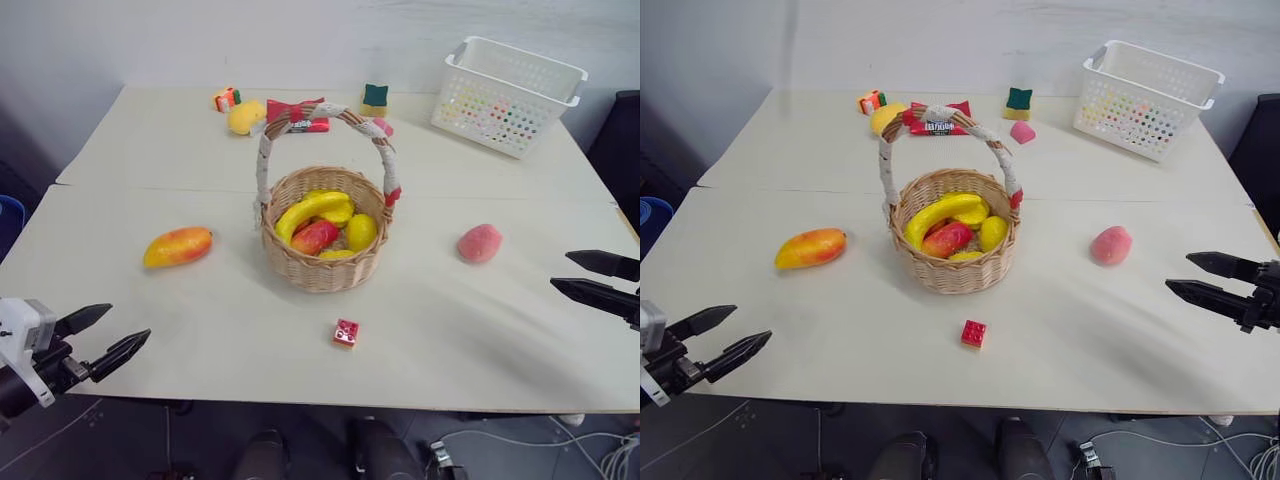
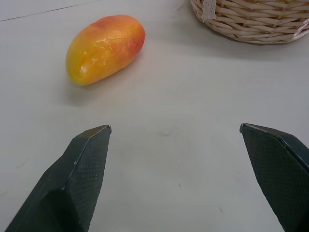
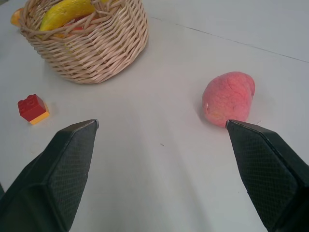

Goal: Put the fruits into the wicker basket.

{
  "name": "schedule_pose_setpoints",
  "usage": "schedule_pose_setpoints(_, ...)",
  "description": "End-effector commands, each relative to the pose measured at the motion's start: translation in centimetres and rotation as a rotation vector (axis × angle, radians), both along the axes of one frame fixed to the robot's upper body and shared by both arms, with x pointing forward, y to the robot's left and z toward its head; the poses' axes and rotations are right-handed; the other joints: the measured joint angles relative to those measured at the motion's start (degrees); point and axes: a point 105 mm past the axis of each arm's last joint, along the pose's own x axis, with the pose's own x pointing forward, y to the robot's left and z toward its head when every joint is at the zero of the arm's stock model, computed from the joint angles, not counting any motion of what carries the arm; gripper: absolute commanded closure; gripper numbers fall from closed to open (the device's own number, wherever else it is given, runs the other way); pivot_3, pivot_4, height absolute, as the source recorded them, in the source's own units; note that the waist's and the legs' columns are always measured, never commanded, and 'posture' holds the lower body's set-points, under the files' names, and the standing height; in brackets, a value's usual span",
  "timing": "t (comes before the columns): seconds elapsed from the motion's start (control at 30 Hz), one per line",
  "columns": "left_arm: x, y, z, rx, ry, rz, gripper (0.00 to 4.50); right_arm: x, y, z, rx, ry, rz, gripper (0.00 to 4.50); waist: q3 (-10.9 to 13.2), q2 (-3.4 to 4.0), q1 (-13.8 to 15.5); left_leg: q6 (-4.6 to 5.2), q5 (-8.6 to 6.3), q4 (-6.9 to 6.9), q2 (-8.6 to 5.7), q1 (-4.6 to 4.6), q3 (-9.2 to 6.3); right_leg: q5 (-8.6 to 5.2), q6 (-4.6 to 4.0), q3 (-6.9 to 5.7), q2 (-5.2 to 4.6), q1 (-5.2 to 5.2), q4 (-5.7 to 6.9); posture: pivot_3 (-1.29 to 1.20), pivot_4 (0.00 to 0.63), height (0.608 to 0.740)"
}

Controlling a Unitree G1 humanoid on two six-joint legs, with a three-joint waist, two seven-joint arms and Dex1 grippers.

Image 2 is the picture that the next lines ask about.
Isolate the orange yellow mango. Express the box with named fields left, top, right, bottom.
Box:
left=65, top=14, right=146, bottom=87

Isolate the white lace cloth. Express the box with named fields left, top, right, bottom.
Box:
left=201, top=0, right=217, bottom=23

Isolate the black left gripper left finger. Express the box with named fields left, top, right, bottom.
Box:
left=4, top=124, right=112, bottom=232

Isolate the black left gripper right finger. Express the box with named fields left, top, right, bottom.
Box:
left=239, top=123, right=309, bottom=232

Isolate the wicker basket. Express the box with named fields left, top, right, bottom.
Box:
left=190, top=0, right=309, bottom=44

